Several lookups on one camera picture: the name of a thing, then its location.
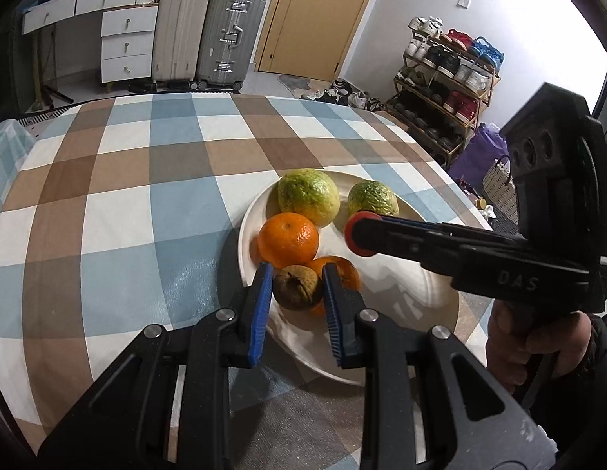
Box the silver suitcase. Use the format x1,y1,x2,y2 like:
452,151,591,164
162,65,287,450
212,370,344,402
196,0,268,90

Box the white curved desk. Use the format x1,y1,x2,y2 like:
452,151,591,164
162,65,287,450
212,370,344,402
22,0,160,36

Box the wooden door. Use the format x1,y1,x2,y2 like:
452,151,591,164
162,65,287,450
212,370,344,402
254,0,386,82

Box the loose pile of sneakers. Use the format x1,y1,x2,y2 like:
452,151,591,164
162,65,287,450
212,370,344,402
301,78,385,113

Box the large smooth yellow-green guava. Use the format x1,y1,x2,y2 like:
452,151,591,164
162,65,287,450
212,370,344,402
277,169,341,229

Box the large cream plate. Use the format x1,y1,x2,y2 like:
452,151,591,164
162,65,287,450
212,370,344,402
237,170,460,387

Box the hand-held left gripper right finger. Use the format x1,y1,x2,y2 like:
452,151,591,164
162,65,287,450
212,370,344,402
322,263,559,470

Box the brown longan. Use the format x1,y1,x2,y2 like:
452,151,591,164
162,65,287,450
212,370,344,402
273,265,320,311

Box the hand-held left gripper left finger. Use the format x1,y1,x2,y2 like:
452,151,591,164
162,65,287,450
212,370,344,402
39,263,275,470

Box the white drawer cabinet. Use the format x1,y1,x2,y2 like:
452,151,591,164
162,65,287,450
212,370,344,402
100,4,154,84

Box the wooden shoe rack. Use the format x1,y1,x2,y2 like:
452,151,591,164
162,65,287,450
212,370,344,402
386,29,501,167

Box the small bumpy green guava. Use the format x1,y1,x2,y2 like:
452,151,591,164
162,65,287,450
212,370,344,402
347,181,399,219

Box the person's right hand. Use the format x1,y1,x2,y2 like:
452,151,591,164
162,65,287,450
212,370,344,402
486,302,597,383

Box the brown blue checkered tablecloth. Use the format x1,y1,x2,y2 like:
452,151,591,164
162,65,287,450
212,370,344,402
0,92,496,470

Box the grey door mat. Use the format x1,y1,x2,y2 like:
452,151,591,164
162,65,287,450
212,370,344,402
276,73,324,99

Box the orange mandarin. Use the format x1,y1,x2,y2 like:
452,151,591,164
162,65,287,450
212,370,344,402
257,212,320,270
306,256,362,317

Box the red tomato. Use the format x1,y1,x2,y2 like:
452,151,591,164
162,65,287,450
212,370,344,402
344,211,382,258

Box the light blue plaid cloth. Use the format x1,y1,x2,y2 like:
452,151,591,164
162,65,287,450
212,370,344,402
0,120,38,236

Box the dark round basket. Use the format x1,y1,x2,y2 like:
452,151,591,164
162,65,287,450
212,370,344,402
472,195,518,236

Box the white suitcase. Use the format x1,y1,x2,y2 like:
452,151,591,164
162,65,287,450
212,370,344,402
151,0,214,84

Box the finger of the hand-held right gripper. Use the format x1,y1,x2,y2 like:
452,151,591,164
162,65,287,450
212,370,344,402
350,213,523,278
381,215,523,244

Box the woven grey white basket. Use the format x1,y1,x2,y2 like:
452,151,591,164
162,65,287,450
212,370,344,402
482,154,520,229

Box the rows of assorted shoes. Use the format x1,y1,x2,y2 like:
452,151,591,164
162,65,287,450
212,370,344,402
388,16,505,157

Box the purple fabric bag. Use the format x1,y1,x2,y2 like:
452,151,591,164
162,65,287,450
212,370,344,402
448,122,509,190

